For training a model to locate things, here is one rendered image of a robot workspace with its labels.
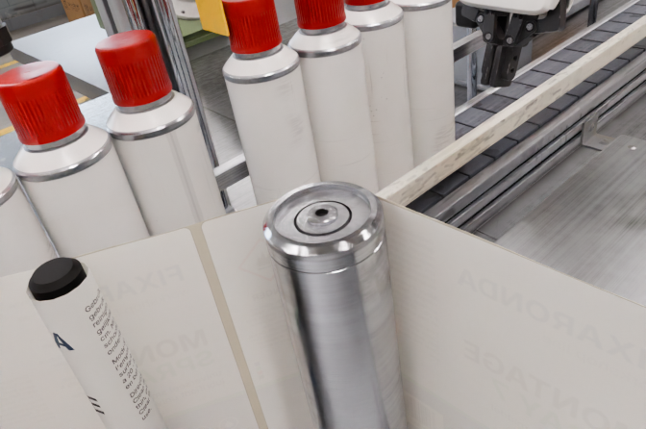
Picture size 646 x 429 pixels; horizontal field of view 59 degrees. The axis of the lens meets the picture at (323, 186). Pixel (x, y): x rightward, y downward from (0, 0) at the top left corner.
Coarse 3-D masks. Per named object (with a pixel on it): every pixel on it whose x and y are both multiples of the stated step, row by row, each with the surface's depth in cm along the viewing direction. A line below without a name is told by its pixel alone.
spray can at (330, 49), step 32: (320, 0) 37; (320, 32) 38; (352, 32) 39; (320, 64) 38; (352, 64) 39; (320, 96) 39; (352, 96) 40; (320, 128) 41; (352, 128) 41; (320, 160) 43; (352, 160) 42
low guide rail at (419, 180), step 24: (600, 48) 62; (624, 48) 64; (576, 72) 59; (528, 96) 55; (552, 96) 57; (504, 120) 52; (456, 144) 49; (480, 144) 51; (432, 168) 47; (456, 168) 49; (384, 192) 45; (408, 192) 46
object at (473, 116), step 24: (624, 24) 76; (576, 48) 71; (528, 72) 68; (552, 72) 67; (600, 72) 65; (504, 96) 64; (576, 96) 61; (456, 120) 60; (480, 120) 60; (528, 120) 58; (504, 144) 55; (480, 168) 52; (432, 192) 50
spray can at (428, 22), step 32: (416, 0) 43; (448, 0) 44; (416, 32) 44; (448, 32) 45; (416, 64) 45; (448, 64) 46; (416, 96) 47; (448, 96) 48; (416, 128) 49; (448, 128) 49; (416, 160) 51
